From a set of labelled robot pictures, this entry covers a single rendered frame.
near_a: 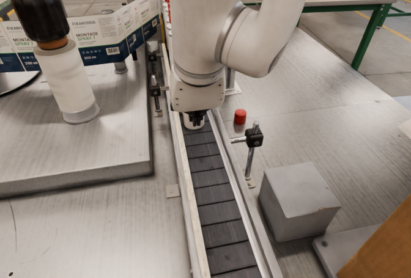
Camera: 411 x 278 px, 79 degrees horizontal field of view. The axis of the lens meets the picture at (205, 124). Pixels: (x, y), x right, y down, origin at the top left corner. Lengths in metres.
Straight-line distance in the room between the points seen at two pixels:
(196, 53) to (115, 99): 0.44
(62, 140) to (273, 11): 0.54
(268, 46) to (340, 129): 0.52
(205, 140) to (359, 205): 0.35
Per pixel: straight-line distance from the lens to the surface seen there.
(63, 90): 0.65
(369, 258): 0.42
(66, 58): 0.62
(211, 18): 0.31
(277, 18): 0.29
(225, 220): 0.47
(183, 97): 0.45
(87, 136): 0.65
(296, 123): 0.75
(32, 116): 0.79
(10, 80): 0.97
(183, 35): 0.34
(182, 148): 0.52
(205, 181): 0.51
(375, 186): 0.67
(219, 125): 0.50
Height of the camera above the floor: 1.29
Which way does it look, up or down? 41 degrees down
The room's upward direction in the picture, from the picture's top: straight up
